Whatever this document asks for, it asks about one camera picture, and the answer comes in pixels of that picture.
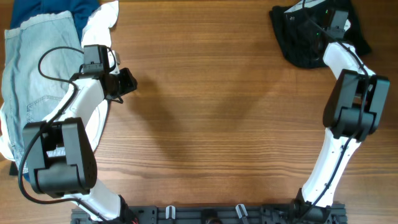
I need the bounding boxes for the black shorts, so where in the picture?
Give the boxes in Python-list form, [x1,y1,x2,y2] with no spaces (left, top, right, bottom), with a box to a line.
[269,0,371,68]

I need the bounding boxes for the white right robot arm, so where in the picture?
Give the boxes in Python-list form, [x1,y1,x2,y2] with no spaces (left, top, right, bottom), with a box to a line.
[295,29,390,221]

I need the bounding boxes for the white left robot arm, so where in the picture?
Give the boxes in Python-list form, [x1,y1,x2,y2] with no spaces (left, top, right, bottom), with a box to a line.
[18,68,139,223]

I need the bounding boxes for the white garment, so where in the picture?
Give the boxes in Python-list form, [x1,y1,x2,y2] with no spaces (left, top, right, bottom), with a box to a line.
[0,0,120,161]

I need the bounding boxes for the light blue denim shorts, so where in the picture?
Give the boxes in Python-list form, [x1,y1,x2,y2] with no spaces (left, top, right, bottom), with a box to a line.
[1,10,85,174]

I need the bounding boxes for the dark blue garment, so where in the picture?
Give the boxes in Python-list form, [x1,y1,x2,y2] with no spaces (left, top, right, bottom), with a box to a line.
[9,0,101,183]

